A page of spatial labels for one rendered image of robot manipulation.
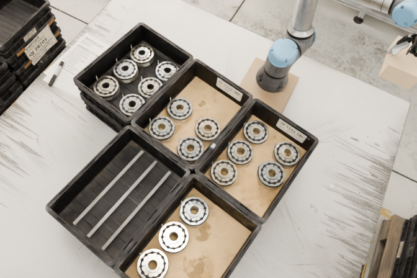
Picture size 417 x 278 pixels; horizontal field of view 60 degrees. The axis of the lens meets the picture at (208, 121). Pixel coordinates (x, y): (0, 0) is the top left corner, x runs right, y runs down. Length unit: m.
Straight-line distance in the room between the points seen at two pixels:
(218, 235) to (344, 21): 2.34
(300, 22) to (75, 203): 1.12
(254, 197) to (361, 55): 1.94
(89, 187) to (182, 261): 0.42
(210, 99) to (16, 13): 1.37
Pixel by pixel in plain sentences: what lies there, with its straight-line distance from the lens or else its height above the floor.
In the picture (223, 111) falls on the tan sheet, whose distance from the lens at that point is 1.50.
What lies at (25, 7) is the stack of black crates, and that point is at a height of 0.49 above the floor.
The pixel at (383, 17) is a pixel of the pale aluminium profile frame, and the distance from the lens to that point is 3.23.
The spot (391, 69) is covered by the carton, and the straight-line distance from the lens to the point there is 1.49.
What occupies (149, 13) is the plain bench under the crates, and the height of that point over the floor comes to 0.70.
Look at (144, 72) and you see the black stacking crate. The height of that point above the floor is 0.83.
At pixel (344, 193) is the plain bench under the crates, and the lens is 1.64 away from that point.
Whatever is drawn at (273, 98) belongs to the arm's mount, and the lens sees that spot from 1.70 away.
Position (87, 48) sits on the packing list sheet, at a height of 0.70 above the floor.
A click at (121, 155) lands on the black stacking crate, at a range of 1.42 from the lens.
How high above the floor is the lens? 2.12
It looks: 62 degrees down
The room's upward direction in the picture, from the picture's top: 10 degrees clockwise
